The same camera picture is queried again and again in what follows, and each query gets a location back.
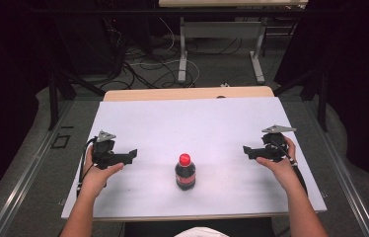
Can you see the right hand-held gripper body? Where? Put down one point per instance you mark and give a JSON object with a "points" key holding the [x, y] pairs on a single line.
{"points": [[274, 144]]}

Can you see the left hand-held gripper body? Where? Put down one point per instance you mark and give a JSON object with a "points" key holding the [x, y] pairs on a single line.
{"points": [[104, 152]]}

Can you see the red bottle cap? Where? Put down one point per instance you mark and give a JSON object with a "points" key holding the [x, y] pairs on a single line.
{"points": [[184, 159]]}

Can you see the cola bottle with red label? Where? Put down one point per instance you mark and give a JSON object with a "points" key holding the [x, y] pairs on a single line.
{"points": [[185, 176]]}

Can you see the person's left hand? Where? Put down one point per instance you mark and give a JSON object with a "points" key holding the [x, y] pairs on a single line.
{"points": [[97, 176]]}

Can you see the person's right hand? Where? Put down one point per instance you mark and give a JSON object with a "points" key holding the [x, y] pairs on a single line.
{"points": [[281, 171]]}

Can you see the black metal stand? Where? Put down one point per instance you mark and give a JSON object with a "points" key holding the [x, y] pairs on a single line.
{"points": [[53, 98], [322, 98]]}

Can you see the wooden table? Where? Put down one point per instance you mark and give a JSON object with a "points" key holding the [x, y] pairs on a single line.
{"points": [[189, 93]]}

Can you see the person's white clothing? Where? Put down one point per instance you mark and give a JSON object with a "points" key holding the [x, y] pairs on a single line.
{"points": [[201, 232]]}

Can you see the dark curtain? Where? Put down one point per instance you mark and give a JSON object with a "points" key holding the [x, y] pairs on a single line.
{"points": [[363, 82], [5, 82]]}

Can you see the white metal-legged desk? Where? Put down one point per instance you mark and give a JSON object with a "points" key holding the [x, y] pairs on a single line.
{"points": [[220, 30]]}

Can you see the black horizontal bar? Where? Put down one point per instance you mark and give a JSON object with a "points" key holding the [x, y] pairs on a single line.
{"points": [[107, 10]]}

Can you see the metal floor rail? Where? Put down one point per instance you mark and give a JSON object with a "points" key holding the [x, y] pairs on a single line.
{"points": [[24, 177], [343, 177]]}

